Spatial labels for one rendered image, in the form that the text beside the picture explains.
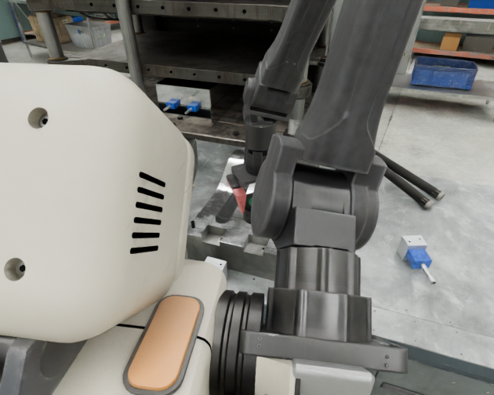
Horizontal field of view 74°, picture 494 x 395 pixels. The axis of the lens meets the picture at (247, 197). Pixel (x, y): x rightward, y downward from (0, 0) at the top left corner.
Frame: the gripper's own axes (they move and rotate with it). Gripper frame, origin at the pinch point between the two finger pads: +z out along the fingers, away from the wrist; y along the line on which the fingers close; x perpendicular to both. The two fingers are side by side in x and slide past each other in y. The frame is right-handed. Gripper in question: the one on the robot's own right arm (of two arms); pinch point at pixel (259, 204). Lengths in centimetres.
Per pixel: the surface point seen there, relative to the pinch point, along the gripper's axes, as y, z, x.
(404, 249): -35.5, 17.1, 11.1
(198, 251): 13.3, 16.2, -6.9
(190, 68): -9, -3, -95
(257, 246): 0.0, 13.6, -0.7
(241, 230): 2.7, 10.9, -4.7
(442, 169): -212, 104, -106
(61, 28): 86, 58, -610
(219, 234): 7.4, 13.3, -7.9
